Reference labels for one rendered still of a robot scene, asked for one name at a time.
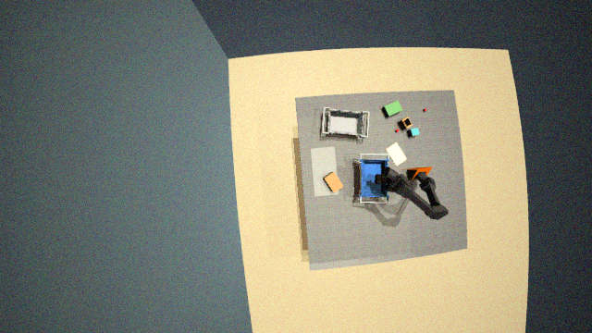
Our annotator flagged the cream flat rectangular sheet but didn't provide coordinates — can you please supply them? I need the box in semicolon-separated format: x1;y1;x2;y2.
387;142;407;166

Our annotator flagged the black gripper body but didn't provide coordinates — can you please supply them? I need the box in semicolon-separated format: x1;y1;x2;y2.
376;174;403;184

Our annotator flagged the green box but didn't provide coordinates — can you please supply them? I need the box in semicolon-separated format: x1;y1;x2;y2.
382;101;402;117

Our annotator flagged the teal cube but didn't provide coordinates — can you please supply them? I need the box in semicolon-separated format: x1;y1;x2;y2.
407;128;420;137

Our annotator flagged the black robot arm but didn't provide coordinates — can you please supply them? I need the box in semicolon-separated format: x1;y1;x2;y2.
382;167;449;220

